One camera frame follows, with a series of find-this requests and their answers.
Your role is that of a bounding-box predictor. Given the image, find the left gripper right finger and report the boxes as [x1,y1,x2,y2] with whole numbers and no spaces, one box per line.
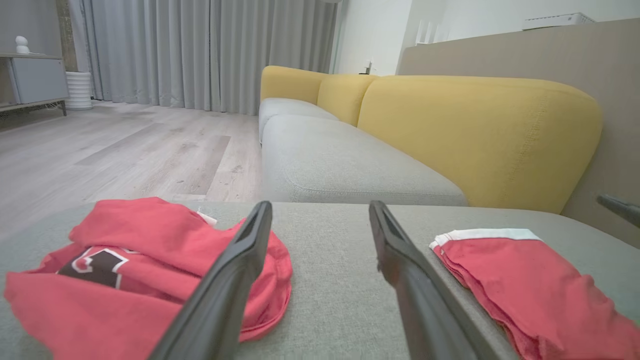
[369,200,501,360]

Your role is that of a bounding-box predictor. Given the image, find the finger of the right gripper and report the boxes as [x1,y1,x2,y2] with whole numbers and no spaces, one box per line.
[596,194,640,229]

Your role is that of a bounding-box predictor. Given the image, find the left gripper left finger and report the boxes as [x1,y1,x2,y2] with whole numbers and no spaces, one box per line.
[149,201,273,360]

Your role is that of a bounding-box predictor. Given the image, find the red shorts with white trim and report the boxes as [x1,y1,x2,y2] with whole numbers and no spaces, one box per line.
[429,228,640,360]

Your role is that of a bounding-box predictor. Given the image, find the red Bulls basketball jersey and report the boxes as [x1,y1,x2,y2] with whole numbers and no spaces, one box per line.
[2,196,294,360]

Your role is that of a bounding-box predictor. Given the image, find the large grey sofa seat cushion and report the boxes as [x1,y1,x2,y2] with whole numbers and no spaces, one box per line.
[260,115,469,207]

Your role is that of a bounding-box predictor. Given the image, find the wide yellow sofa back cushion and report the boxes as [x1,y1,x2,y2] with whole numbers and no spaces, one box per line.
[357,75,603,215]

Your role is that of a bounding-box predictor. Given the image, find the small grey sofa seat cushion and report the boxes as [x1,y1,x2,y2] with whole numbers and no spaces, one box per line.
[258,97,340,146]

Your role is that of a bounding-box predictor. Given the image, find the white flat box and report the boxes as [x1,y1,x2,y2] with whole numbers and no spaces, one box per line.
[522,12,596,31]

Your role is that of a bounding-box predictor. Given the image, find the narrow yellow sofa back cushion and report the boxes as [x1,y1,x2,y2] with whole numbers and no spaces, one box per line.
[316,73,380,127]

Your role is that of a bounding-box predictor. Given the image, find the yellow sofa end back cushion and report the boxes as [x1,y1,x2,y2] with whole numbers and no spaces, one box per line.
[260,65,328,106]

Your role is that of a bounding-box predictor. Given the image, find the grey pleated curtain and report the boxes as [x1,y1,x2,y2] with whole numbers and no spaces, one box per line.
[67,0,343,117]

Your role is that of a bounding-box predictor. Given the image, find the white ribbed cylinder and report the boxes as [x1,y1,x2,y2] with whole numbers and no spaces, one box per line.
[65,71,94,111]

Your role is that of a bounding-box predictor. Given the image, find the white slatted object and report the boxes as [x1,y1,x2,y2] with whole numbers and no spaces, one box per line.
[415,20,451,46]

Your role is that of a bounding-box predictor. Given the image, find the pale media cabinet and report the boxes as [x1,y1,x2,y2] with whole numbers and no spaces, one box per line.
[0,52,70,120]

